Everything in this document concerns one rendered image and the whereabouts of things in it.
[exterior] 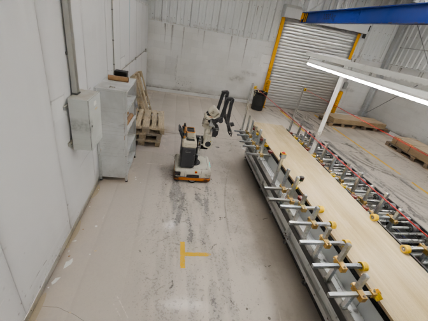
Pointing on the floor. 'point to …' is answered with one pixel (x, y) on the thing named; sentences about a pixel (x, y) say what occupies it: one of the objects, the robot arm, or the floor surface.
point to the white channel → (369, 75)
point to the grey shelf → (116, 127)
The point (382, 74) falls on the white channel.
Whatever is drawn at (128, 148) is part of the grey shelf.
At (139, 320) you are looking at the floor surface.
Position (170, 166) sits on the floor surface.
